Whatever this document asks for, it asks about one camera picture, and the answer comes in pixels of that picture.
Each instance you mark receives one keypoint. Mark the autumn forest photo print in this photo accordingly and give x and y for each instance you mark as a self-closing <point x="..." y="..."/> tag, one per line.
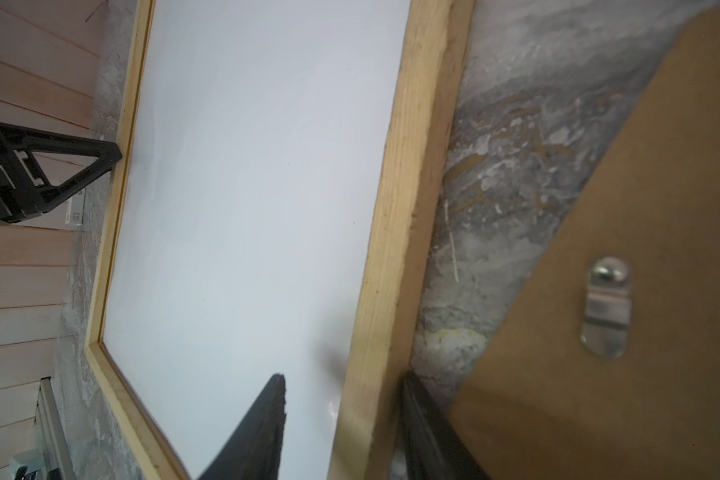
<point x="256" y="158"/>

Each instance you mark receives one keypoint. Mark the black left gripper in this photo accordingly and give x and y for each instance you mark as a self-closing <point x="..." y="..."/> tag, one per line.
<point x="40" y="170"/>

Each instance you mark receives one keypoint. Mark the wooden backing board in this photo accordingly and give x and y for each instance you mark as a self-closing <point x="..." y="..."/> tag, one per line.
<point x="539" y="404"/>

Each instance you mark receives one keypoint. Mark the metal hanger clip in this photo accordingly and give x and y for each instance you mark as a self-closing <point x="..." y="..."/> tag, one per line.
<point x="608" y="307"/>

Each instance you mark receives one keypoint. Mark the small white tag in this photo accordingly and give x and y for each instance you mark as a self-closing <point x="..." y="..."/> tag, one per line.
<point x="75" y="210"/>

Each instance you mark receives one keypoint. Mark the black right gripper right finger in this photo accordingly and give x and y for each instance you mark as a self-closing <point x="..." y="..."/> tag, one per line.
<point x="433" y="450"/>

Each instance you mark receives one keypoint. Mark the light wooden picture frame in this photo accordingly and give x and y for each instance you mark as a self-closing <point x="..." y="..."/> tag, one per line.
<point x="432" y="63"/>

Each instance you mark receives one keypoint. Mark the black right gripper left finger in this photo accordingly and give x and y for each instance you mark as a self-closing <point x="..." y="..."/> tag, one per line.
<point x="253" y="451"/>

